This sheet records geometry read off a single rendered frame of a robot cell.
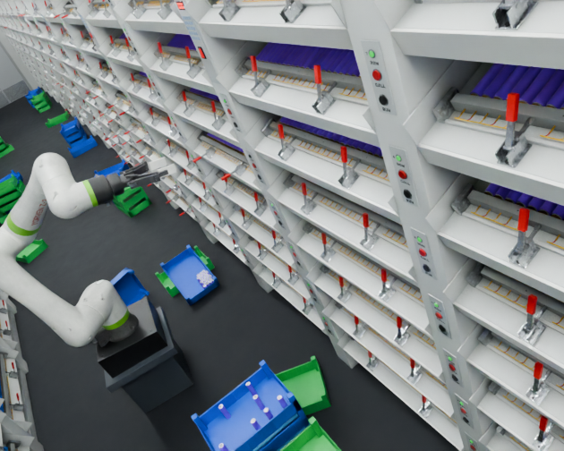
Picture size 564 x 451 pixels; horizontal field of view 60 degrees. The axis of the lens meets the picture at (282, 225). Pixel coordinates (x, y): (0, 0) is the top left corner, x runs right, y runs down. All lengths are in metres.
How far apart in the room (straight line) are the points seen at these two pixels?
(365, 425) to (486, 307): 1.05
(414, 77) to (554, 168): 0.24
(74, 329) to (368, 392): 1.15
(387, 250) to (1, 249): 1.40
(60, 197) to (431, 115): 1.21
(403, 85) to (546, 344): 0.51
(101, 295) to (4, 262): 0.37
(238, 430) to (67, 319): 0.77
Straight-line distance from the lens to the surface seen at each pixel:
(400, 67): 0.77
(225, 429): 1.78
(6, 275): 2.03
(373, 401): 2.03
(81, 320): 2.06
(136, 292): 3.13
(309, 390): 2.13
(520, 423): 1.33
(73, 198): 1.70
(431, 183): 0.88
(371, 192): 1.07
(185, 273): 2.92
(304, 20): 0.94
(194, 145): 2.15
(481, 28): 0.66
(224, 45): 1.38
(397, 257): 1.17
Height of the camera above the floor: 1.67
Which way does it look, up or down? 34 degrees down
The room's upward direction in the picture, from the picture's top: 24 degrees counter-clockwise
